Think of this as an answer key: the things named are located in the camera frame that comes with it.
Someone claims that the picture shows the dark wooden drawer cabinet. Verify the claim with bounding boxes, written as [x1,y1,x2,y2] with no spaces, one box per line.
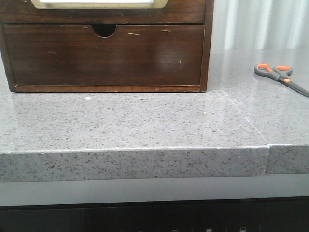
[0,0,214,93]

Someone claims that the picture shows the grey orange scissors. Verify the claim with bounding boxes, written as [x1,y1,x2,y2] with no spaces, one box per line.
[254,63,309,97]

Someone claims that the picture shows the wooden drawer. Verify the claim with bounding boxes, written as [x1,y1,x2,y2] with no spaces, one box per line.
[4,24,204,86]
[0,0,206,24]

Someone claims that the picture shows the black appliance control panel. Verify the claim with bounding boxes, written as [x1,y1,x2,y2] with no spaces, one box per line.
[0,197,309,232]

